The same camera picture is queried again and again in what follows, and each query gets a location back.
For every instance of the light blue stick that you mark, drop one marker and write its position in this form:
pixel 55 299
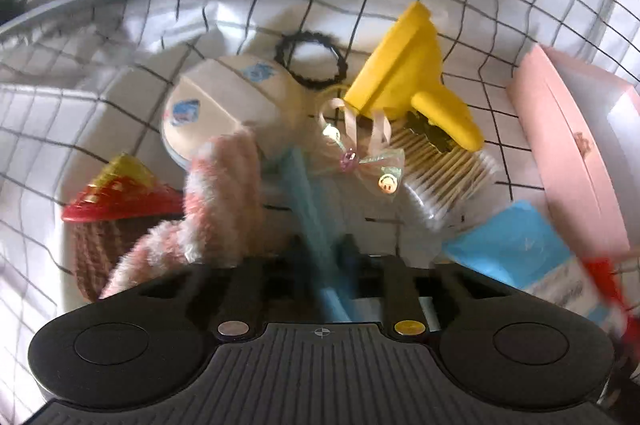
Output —
pixel 310 215

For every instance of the pink striped fuzzy sock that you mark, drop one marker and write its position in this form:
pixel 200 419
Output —
pixel 220 195

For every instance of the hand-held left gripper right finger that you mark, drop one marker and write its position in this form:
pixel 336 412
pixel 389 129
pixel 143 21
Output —
pixel 350 256

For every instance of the yellow plastic toy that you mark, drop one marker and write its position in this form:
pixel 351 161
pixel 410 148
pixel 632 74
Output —
pixel 400 65

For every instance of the blue packet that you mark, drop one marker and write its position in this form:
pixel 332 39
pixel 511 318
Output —
pixel 515 245

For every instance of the ribbon bow hair clip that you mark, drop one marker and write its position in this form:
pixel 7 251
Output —
pixel 350 157

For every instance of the pink box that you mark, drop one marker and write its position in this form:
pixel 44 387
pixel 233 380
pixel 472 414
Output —
pixel 565 145

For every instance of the cream plush doll head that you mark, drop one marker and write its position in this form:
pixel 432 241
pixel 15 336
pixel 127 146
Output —
pixel 225 100

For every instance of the red brown crochet toy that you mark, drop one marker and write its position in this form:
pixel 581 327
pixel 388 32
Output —
pixel 115 200

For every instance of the beige bristle brush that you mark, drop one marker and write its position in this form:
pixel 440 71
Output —
pixel 440 175

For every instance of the red blurred item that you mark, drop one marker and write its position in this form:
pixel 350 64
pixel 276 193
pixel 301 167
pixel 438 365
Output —
pixel 605 280

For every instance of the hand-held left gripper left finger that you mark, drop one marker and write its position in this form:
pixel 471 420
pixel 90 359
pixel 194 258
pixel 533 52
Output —
pixel 260 277

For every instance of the black hair scrunchie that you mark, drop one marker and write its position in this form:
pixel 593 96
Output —
pixel 279 50

